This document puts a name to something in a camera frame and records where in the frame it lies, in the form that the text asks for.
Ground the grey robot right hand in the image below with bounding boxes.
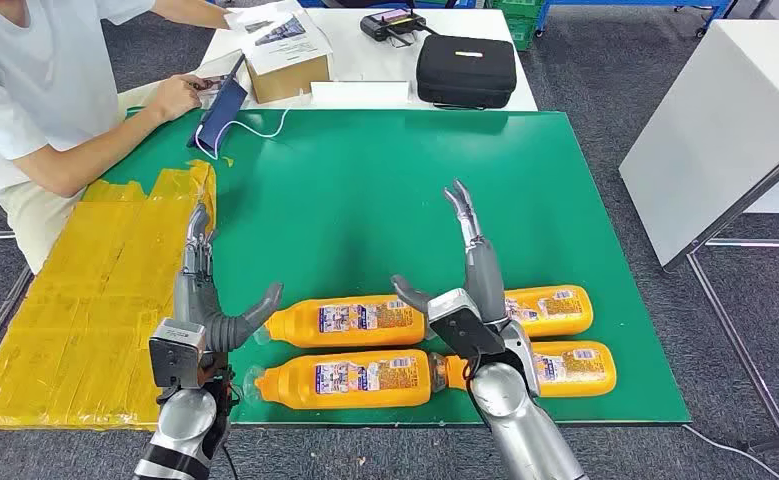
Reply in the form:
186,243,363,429
390,180,516,327

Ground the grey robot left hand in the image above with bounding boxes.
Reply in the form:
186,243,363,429
172,201,284,354

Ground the person's right hand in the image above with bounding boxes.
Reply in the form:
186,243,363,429
147,72,205,124

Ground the orange detergent bottle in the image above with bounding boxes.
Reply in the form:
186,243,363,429
243,349,434,411
254,294,430,350
502,284,594,339
428,341,618,399

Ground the dark blue folio case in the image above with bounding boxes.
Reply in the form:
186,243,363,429
188,54,250,152

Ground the yellow taped cardboard sheet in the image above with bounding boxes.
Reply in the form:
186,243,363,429
0,160,218,432

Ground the brown cardboard box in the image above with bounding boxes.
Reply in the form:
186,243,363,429
246,52,333,105

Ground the printed white paper sheet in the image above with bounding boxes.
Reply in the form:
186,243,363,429
223,0,334,76

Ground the green table board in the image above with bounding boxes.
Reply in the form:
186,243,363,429
94,107,693,427

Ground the person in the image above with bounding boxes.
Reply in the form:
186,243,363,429
0,0,231,276

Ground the flat white box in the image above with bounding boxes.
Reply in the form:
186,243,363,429
310,80,411,111

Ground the black zip case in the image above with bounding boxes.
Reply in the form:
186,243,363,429
416,34,518,111

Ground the black remote controller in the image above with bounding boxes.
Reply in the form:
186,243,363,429
359,7,440,48

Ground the green plastic crate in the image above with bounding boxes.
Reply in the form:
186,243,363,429
488,0,543,52

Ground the white side table top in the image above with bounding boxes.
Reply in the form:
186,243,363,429
618,18,779,270

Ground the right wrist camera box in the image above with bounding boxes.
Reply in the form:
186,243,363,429
426,288,506,359

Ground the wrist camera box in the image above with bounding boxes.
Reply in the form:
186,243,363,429
149,319,208,390
426,288,506,359

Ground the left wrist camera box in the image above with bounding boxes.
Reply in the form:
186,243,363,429
149,319,208,390

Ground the white cable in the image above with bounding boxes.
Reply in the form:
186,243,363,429
193,105,292,162

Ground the blue cart frame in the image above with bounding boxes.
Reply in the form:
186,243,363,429
534,0,738,38

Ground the white power cord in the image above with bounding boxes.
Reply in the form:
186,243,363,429
682,423,779,480

